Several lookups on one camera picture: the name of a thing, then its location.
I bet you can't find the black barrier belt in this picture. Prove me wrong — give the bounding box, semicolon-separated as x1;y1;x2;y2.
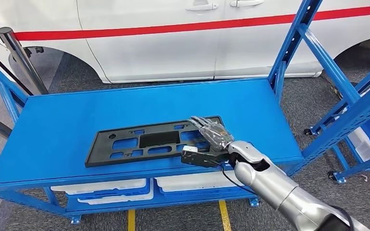
0;41;34;96

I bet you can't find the chrome stanchion post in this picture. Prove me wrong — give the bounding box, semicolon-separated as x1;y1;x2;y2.
0;26;49;96

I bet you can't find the white plastic bin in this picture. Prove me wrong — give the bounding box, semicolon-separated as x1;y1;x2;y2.
155;172;246;193
347;127;370;163
51;178;147;196
77;181;154;205

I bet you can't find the yellow floor tape square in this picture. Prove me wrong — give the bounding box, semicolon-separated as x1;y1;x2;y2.
127;200;233;231

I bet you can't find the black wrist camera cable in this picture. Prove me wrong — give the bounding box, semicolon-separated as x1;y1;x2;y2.
202;159;256;196

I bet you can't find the black plastic license plate bracket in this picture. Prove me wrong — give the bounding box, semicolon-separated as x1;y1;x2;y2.
84;115;229;168

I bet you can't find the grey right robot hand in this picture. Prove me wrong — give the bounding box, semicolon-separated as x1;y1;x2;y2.
188;115;236;153

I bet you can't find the blue wheeled shelf rack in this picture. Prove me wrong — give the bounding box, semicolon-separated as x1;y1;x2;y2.
303;57;370;185

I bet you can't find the blue metal shelf rack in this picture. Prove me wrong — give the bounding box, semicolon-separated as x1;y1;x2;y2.
0;0;370;225

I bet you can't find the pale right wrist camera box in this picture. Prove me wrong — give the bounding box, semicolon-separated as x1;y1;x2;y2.
181;145;230;168

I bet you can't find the white car with red stripe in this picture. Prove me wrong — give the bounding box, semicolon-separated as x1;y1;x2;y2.
0;0;370;84

